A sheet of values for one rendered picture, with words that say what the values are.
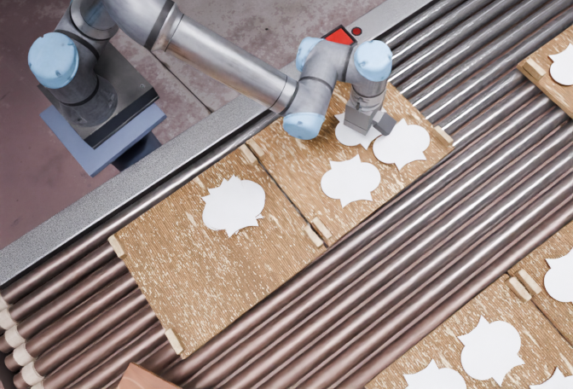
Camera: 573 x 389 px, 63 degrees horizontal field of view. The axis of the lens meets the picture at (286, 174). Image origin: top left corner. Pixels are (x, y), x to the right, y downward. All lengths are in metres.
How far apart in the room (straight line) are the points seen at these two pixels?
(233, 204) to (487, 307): 0.63
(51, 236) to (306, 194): 0.66
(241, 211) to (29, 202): 1.56
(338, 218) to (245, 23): 1.68
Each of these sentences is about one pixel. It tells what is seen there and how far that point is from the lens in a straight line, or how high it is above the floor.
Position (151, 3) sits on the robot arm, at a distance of 0.86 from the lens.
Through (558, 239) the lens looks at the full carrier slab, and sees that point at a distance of 1.26.
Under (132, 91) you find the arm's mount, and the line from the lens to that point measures 1.39.
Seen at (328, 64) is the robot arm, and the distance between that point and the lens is 0.97.
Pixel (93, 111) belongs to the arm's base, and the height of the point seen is 0.99.
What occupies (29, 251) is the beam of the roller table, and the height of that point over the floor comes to 0.92.
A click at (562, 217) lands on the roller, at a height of 0.92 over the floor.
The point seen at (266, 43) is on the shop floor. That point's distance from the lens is 2.54.
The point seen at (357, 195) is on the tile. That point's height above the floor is 0.94.
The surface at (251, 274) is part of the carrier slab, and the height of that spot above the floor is 0.94.
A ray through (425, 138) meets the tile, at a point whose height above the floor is 0.94.
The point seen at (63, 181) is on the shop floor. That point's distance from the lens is 2.49.
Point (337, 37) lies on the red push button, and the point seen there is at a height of 0.93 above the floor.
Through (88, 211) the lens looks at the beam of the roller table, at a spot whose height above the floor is 0.92.
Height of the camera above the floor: 2.04
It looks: 69 degrees down
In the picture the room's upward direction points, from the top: 10 degrees counter-clockwise
